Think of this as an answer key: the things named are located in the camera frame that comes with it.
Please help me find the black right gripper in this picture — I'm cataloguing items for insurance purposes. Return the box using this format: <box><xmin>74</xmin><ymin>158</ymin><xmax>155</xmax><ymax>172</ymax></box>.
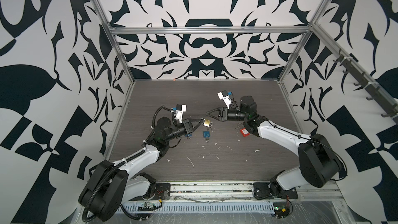
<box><xmin>208</xmin><ymin>108</ymin><xmax>250</xmax><ymax>123</ymax></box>

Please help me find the brass padlock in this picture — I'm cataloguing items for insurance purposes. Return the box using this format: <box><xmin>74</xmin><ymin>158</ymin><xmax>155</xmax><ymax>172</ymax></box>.
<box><xmin>201</xmin><ymin>118</ymin><xmax>214</xmax><ymax>129</ymax></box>

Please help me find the red safety padlock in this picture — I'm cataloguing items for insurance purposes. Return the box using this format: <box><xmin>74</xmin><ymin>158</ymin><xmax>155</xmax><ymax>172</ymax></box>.
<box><xmin>238</xmin><ymin>123</ymin><xmax>250</xmax><ymax>137</ymax></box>

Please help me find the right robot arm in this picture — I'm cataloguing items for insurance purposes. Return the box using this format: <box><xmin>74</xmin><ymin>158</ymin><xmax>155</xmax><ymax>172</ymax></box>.
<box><xmin>206</xmin><ymin>95</ymin><xmax>347</xmax><ymax>200</ymax></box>

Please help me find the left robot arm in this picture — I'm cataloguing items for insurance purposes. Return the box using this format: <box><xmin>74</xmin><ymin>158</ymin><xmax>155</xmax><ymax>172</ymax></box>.
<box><xmin>78</xmin><ymin>105</ymin><xmax>211</xmax><ymax>223</ymax></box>

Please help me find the blue padlock middle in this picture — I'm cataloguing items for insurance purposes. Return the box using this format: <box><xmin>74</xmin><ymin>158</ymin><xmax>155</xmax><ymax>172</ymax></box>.
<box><xmin>203</xmin><ymin>131</ymin><xmax>212</xmax><ymax>142</ymax></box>

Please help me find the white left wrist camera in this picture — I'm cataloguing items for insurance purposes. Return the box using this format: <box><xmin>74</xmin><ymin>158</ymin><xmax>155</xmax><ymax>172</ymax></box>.
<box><xmin>172</xmin><ymin>104</ymin><xmax>187</xmax><ymax>123</ymax></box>

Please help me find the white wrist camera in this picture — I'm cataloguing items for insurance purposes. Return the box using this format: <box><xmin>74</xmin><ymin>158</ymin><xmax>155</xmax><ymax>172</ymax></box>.
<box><xmin>172</xmin><ymin>104</ymin><xmax>187</xmax><ymax>123</ymax></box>
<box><xmin>217</xmin><ymin>90</ymin><xmax>233</xmax><ymax>110</ymax></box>

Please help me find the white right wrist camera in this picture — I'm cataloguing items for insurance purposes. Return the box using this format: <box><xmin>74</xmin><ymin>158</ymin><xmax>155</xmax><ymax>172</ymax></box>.
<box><xmin>217</xmin><ymin>90</ymin><xmax>233</xmax><ymax>110</ymax></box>

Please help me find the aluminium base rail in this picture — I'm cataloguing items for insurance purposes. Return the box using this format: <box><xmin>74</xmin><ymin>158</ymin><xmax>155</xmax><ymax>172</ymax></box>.
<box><xmin>167</xmin><ymin>181</ymin><xmax>344</xmax><ymax>201</ymax></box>

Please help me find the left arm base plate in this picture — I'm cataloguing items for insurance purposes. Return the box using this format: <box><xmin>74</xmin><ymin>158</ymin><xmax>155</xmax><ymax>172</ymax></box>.
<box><xmin>149</xmin><ymin>183</ymin><xmax>171</xmax><ymax>200</ymax></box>

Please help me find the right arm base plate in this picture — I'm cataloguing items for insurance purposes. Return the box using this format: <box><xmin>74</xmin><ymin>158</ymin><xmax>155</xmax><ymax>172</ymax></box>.
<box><xmin>253</xmin><ymin>182</ymin><xmax>299</xmax><ymax>200</ymax></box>

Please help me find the white cable duct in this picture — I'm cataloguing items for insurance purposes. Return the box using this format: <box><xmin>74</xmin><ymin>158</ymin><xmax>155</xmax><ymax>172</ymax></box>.
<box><xmin>123</xmin><ymin>202</ymin><xmax>275</xmax><ymax>214</ymax></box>

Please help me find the wall hook rail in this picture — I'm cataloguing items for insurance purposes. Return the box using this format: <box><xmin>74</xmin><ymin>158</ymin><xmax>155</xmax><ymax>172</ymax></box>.
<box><xmin>334</xmin><ymin>48</ymin><xmax>398</xmax><ymax>119</ymax></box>

